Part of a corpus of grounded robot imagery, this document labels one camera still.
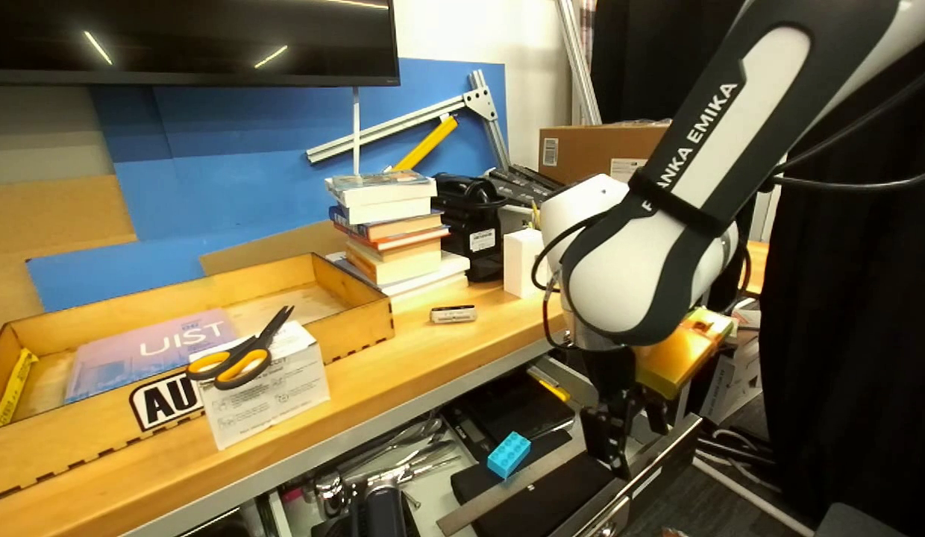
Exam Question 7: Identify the blue foam board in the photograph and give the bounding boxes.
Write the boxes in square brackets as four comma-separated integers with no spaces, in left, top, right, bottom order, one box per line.
[25,57,510,315]

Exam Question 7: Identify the black electronic box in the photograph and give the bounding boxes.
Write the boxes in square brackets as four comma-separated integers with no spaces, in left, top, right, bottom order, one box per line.
[430,169,512,287]

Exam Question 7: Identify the red orange book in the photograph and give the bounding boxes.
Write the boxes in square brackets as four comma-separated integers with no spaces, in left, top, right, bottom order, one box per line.
[328,205,452,252]

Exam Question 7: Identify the grey metal strip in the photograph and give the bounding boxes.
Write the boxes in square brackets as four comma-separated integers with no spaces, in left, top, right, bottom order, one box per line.
[436,434,588,537]

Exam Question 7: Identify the flat black box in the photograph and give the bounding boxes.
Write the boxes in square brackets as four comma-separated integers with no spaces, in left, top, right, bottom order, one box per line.
[440,369,582,466]

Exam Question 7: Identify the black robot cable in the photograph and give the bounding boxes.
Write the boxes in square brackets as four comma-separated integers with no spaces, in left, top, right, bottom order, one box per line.
[765,57,925,196]

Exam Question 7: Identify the black cylindrical tool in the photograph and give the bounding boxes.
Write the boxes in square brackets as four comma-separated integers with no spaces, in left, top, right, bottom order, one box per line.
[349,482,416,537]

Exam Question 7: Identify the yellow handled scissors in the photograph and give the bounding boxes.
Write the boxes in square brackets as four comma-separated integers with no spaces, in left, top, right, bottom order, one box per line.
[185,302,297,391]

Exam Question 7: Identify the brown cardboard box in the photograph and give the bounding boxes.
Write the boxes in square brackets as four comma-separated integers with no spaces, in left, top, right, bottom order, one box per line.
[533,118,676,191]

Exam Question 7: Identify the blue block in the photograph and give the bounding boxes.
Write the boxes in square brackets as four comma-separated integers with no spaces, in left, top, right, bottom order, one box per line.
[484,427,537,482]

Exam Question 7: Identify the aluminium frame post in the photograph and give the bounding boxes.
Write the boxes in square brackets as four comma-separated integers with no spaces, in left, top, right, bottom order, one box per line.
[555,0,606,127]

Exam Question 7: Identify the black white letter sticker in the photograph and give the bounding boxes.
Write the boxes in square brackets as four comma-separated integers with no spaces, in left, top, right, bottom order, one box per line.
[124,366,209,434]

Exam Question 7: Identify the aluminium extrusion bar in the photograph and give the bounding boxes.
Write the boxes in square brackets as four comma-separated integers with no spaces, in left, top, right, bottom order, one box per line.
[300,64,512,169]

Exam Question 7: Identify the white paper card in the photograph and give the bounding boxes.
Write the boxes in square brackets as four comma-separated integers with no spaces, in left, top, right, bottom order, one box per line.
[197,315,333,452]

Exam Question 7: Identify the small white box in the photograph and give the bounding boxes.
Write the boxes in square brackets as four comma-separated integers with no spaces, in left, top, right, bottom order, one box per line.
[501,223,549,302]

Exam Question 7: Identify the wide white book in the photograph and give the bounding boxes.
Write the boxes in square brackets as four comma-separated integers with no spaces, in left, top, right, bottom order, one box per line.
[325,246,473,302]

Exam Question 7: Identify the grey open drawer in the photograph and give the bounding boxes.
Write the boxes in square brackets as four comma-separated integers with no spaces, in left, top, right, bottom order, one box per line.
[266,358,622,537]

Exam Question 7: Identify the black curtain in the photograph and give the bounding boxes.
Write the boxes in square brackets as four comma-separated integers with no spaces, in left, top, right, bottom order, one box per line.
[591,0,925,537]

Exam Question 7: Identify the thin white rod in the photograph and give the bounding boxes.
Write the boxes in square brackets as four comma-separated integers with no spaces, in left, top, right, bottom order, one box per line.
[349,85,364,184]

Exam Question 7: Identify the yellow bar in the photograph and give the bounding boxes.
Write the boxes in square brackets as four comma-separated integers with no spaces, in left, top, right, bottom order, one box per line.
[390,112,461,175]

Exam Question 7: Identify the purple UIST booklet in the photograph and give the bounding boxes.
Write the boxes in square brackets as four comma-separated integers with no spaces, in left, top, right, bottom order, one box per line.
[63,306,242,406]

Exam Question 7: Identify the wooden tray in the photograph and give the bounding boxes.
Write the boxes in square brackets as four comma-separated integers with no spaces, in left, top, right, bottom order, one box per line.
[0,246,400,507]

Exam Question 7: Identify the yellow ruler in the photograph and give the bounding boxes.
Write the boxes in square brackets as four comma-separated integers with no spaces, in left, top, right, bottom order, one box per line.
[0,342,40,431]

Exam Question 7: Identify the black TV monitor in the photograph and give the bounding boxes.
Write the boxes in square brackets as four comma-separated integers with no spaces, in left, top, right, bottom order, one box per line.
[0,0,403,88]

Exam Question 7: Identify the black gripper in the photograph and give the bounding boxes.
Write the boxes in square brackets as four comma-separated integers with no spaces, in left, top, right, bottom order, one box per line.
[576,339,652,476]

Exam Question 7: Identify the thick beige book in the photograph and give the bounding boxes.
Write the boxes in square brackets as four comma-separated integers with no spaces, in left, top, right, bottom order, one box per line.
[340,234,451,290]

